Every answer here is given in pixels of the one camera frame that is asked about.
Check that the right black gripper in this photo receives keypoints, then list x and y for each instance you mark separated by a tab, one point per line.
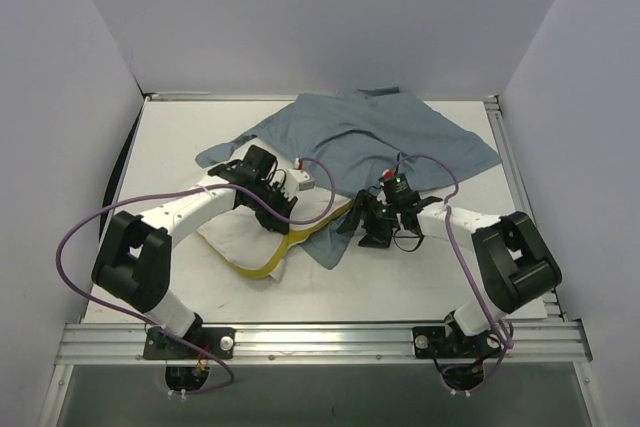
376	217

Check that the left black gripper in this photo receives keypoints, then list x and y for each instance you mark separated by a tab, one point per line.
276	204

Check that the white pillow yellow edge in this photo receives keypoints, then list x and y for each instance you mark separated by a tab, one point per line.
256	253

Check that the blue-grey pillowcase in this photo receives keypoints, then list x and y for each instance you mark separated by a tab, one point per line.
353	138

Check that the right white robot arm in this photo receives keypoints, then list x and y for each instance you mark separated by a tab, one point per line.
439	220

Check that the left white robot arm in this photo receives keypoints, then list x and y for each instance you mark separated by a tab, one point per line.
134	261

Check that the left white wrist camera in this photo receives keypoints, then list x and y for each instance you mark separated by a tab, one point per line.
299	180

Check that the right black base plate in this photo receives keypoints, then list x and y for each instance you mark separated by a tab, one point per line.
450	344

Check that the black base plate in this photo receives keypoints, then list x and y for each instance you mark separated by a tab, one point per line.
450	344
198	343

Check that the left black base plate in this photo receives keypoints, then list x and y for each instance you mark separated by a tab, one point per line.
198	343

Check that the back aluminium rail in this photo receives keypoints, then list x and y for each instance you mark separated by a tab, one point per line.
177	96

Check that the front aluminium rail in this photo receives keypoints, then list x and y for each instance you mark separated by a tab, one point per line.
246	344

